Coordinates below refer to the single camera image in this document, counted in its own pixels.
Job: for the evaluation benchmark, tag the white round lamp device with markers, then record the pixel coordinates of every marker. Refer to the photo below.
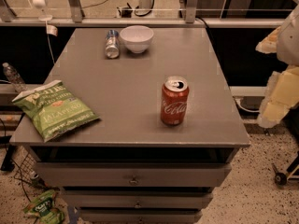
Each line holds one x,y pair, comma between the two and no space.
43,7

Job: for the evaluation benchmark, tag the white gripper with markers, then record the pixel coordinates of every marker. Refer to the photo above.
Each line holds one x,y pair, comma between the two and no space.
290,42

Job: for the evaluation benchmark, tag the white bowl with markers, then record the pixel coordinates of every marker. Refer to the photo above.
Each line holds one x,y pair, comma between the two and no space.
137,38

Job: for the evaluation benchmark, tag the green snack bag on floor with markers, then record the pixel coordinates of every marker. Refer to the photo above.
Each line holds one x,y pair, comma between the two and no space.
43,208

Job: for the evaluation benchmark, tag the clear plastic water bottle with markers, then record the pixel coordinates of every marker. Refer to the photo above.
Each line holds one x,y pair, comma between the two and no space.
14,77

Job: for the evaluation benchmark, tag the red coke can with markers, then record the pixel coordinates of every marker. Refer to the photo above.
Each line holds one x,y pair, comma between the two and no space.
175,92

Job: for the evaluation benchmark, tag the grey drawer cabinet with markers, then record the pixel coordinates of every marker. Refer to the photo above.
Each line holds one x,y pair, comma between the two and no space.
129,167

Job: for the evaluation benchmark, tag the green jalapeno chip bag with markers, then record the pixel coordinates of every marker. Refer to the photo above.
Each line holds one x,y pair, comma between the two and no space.
54,110

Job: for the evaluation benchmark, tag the black caster wheel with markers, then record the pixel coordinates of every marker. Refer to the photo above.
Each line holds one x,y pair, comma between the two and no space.
280,178

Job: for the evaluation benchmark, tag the silver blue can lying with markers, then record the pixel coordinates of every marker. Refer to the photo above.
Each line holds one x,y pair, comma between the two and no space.
112,47

